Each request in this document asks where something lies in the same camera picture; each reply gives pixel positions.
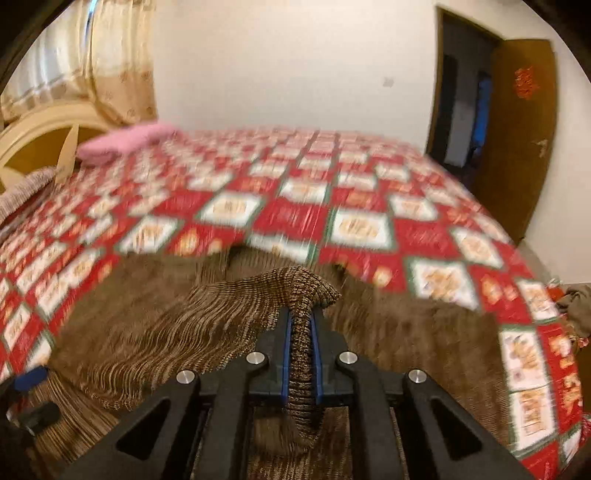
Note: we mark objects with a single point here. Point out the brown door frame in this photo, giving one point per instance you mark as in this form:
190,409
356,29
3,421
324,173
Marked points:
436,92

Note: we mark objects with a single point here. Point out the pink pillow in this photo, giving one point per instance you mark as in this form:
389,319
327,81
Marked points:
120,141

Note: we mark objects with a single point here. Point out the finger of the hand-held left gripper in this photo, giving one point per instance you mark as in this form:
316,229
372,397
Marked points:
30,377
41,416

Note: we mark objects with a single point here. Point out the beige patterned curtain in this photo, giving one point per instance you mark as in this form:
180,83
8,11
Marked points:
120,69

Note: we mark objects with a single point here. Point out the red door decoration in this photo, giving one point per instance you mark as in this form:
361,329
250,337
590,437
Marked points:
524,83

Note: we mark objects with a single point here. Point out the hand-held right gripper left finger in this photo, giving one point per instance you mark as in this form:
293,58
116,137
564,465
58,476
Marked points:
286,355

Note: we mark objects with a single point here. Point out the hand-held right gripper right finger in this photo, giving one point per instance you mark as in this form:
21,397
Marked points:
315,355

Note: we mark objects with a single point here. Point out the grey striped pillow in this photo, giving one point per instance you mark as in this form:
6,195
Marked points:
23,191

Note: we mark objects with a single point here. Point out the pile of clothes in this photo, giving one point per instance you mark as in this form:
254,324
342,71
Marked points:
575,304

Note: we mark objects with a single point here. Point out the brown knit sweater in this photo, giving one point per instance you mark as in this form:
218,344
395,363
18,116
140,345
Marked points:
161,323

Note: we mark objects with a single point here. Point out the cream wooden headboard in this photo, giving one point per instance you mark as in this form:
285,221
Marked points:
27,134

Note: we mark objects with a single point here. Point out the red printed blanket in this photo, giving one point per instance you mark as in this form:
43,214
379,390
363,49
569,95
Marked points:
360,226

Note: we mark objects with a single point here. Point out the brown wooden door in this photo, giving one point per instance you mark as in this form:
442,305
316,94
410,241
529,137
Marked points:
512,161

